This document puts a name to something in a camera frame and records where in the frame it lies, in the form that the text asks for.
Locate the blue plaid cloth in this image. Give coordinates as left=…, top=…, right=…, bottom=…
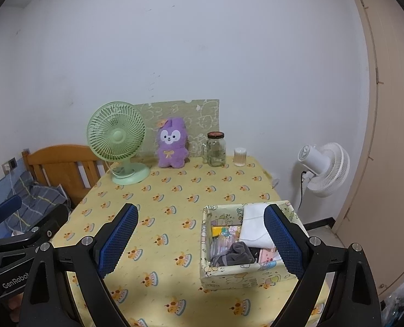
left=7, top=170, right=69, bottom=235

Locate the glass jar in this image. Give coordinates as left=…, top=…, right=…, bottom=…
left=202, top=132, right=227, bottom=167

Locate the pink wet wipes pack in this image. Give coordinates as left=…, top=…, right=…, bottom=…
left=256, top=247, right=282, bottom=266

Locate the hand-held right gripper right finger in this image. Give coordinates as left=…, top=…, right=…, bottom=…
left=264, top=203, right=383, bottom=327

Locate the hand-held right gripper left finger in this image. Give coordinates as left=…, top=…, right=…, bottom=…
left=19, top=203, right=139, bottom=327

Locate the green printed board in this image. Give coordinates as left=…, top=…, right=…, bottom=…
left=134, top=99, right=220, bottom=159

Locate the beige door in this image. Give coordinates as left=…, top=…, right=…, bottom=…
left=333, top=0, right=404, bottom=297

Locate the grey drawstring pouch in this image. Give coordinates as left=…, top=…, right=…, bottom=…
left=211, top=241, right=255, bottom=267

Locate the person's left hand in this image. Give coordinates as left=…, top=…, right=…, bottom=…
left=5, top=295, right=28, bottom=324

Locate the clear pen pouch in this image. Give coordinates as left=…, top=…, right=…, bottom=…
left=210, top=237, right=237, bottom=259

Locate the printed storage box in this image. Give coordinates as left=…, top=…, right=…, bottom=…
left=199, top=200, right=306, bottom=291

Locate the cartoon tissue pack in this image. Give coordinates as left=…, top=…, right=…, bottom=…
left=211, top=225, right=243, bottom=242

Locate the green desk fan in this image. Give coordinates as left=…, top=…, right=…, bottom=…
left=87, top=101, right=151, bottom=185

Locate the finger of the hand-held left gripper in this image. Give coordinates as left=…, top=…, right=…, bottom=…
left=0, top=195, right=22, bottom=237
left=16, top=204, right=69, bottom=246

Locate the white towel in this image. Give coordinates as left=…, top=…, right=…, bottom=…
left=239, top=204, right=277, bottom=249

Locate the wooden bed headboard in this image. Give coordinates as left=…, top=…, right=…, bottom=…
left=22, top=145, right=110, bottom=208

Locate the white standing fan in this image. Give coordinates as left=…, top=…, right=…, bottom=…
left=297, top=142, right=351, bottom=210

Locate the purple plush toy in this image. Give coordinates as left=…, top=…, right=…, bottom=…
left=156, top=117, right=190, bottom=168

